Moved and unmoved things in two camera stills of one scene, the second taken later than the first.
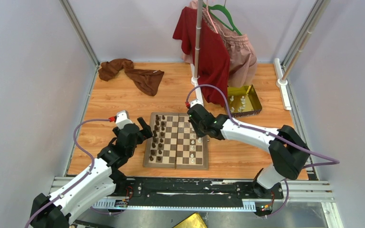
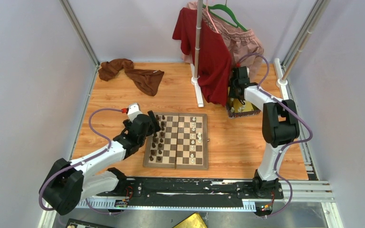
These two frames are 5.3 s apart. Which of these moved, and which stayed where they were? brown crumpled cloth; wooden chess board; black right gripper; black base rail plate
Moved: black right gripper
Stayed: wooden chess board; black base rail plate; brown crumpled cloth
